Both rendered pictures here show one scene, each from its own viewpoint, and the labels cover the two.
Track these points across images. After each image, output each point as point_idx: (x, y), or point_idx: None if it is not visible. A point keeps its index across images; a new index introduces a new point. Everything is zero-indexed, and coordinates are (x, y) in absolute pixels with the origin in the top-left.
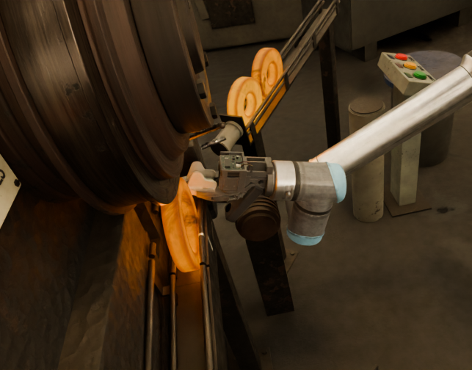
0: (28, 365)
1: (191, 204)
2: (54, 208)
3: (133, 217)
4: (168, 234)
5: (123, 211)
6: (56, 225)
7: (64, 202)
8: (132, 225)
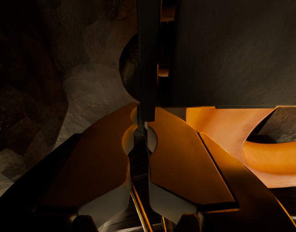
0: None
1: (253, 128)
2: (282, 142)
3: (282, 119)
4: None
5: None
6: None
7: (275, 142)
8: None
